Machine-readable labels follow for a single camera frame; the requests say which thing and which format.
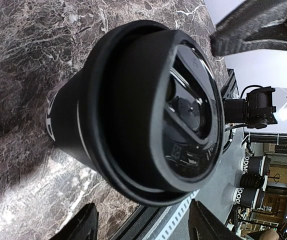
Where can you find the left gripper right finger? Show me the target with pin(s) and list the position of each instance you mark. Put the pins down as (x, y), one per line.
(253, 25)

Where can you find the black front table rail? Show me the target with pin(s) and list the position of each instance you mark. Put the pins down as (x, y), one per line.
(139, 223)

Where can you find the black cup lid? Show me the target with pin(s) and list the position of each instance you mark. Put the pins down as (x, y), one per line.
(150, 113)

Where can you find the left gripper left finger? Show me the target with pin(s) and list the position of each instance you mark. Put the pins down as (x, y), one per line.
(204, 225)

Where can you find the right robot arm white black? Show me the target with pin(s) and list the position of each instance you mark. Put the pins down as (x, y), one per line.
(279, 100)

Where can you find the single black paper cup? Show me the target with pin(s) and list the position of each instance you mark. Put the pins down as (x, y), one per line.
(63, 122)

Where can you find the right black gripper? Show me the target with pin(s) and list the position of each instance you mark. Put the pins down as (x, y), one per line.
(256, 111)

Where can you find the white slotted cable duct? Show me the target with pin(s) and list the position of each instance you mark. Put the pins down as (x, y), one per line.
(176, 217)

